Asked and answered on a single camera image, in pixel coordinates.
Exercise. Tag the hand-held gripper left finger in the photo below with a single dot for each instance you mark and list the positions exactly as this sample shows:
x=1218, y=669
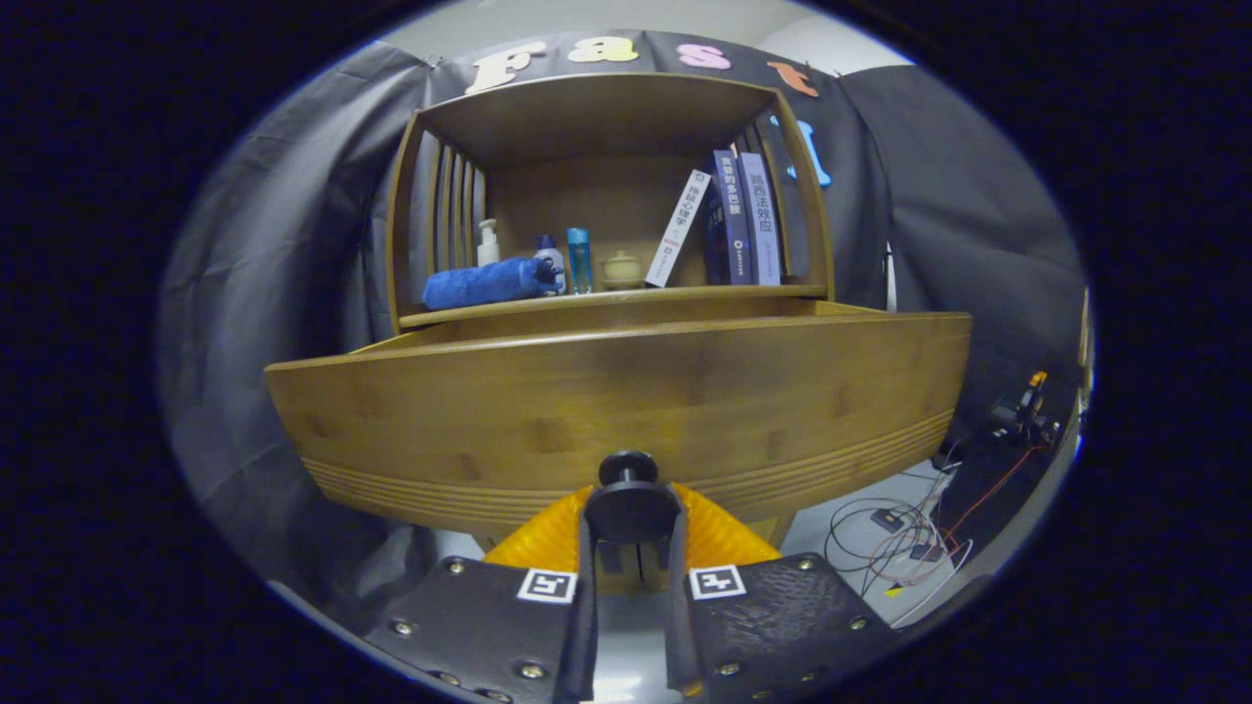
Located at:
x=585, y=645

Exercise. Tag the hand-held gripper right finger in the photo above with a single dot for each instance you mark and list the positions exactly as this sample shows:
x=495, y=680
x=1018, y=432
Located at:
x=677, y=636

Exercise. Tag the wooden drawer with black knob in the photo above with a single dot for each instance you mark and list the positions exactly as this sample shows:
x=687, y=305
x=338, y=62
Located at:
x=587, y=391

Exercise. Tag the wooden countertop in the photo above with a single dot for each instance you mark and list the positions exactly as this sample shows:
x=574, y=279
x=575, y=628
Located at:
x=626, y=296

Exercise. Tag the wooden cabinet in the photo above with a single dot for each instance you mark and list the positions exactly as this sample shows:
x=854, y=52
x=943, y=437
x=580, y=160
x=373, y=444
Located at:
x=606, y=108

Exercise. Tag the black power adapter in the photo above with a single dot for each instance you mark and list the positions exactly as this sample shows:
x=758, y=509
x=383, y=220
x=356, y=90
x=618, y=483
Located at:
x=887, y=520
x=926, y=552

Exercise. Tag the black case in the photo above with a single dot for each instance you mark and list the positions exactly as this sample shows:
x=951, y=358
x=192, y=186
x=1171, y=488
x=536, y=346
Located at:
x=1007, y=489

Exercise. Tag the beige lidded teacup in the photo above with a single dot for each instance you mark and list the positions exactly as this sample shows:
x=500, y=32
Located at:
x=622, y=271

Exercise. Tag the blue folded towel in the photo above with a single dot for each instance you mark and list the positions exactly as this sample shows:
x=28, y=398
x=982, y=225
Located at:
x=479, y=284

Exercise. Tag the clear blue bottle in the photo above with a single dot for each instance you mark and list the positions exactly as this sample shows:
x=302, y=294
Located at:
x=579, y=264

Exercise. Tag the white bottle with blue cap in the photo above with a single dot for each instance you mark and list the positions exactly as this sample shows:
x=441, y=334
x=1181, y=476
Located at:
x=554, y=256

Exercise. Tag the white pump bottle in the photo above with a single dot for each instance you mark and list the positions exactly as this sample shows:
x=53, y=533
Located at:
x=488, y=252

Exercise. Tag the white book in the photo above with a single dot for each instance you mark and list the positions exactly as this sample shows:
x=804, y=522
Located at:
x=677, y=230

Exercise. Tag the black device with orange tip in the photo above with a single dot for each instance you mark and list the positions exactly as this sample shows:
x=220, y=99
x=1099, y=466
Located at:
x=1022, y=416

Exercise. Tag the light purple book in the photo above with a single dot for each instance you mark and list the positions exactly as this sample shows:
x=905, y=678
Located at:
x=761, y=220

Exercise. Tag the dark blue book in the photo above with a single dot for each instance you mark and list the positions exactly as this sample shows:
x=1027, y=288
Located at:
x=732, y=215

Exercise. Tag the black backdrop cloth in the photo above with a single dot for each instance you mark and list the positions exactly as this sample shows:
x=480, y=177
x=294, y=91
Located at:
x=274, y=244

